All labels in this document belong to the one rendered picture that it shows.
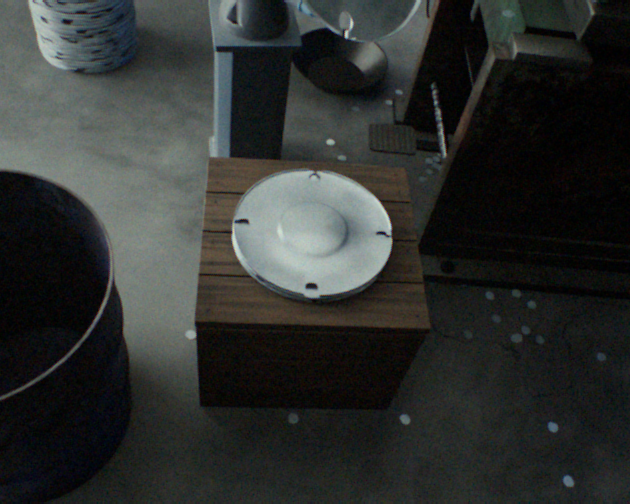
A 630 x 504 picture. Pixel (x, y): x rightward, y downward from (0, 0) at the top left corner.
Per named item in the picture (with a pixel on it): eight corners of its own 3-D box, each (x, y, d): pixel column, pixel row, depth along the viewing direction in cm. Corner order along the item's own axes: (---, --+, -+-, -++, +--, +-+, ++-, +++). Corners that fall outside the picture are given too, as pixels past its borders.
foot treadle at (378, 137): (366, 163, 168) (370, 148, 163) (365, 135, 174) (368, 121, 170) (586, 185, 172) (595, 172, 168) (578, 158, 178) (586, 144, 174)
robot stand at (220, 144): (213, 190, 171) (214, 46, 135) (209, 140, 181) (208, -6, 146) (284, 187, 174) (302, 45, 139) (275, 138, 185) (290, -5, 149)
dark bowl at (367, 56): (286, 102, 195) (288, 83, 189) (290, 41, 213) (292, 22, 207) (385, 112, 197) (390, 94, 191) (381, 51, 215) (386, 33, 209)
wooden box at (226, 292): (198, 406, 135) (194, 322, 107) (209, 257, 158) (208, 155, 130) (388, 410, 140) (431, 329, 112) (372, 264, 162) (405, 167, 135)
